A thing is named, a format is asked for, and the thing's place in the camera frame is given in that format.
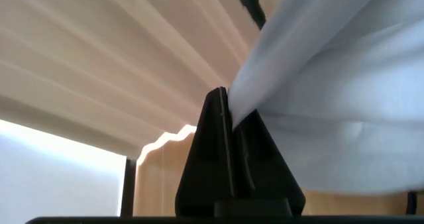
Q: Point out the black clothes rack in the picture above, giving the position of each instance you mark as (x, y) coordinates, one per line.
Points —
(253, 5)

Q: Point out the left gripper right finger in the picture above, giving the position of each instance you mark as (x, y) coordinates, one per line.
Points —
(265, 171)

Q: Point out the beige curtain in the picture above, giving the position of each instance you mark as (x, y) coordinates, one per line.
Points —
(99, 51)

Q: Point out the pale grey shorts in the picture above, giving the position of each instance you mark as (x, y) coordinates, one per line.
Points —
(331, 101)

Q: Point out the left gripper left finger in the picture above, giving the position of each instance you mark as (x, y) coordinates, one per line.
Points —
(205, 171)

